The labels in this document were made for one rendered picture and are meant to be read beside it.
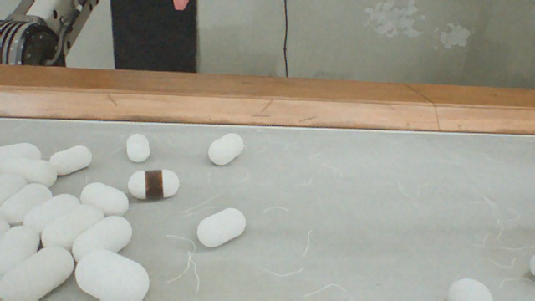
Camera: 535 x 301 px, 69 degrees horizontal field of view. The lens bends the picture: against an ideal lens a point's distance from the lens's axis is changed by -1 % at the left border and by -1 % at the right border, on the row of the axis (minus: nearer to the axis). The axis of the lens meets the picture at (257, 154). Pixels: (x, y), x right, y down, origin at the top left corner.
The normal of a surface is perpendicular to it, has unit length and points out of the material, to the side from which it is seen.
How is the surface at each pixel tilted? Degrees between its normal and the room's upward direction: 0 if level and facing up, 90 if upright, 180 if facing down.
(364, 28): 90
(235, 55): 90
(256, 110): 45
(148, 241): 0
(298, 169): 0
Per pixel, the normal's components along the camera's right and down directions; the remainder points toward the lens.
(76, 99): 0.11, -0.33
